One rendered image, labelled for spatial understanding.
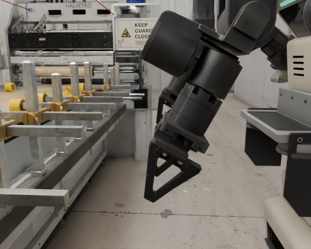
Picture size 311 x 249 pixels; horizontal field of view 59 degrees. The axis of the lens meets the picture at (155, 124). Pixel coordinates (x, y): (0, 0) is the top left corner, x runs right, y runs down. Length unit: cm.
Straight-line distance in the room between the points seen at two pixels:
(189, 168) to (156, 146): 5
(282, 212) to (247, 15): 54
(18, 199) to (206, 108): 53
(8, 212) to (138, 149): 240
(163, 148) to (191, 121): 6
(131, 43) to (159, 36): 275
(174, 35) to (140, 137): 290
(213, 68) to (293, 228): 47
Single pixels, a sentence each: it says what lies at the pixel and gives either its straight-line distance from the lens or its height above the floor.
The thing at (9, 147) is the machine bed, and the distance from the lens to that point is 145.
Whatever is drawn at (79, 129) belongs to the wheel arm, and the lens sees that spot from 90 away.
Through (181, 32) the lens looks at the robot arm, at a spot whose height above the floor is 120.
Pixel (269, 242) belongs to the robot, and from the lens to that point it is 83.
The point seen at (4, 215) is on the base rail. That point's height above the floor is 70.
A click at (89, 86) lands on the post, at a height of 100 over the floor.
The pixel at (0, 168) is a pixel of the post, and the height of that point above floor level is 84.
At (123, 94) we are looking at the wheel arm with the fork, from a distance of 186.
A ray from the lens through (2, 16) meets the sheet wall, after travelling 1108.
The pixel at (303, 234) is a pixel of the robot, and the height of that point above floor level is 80.
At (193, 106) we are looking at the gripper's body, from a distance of 35.
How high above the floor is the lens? 117
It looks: 13 degrees down
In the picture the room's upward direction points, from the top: straight up
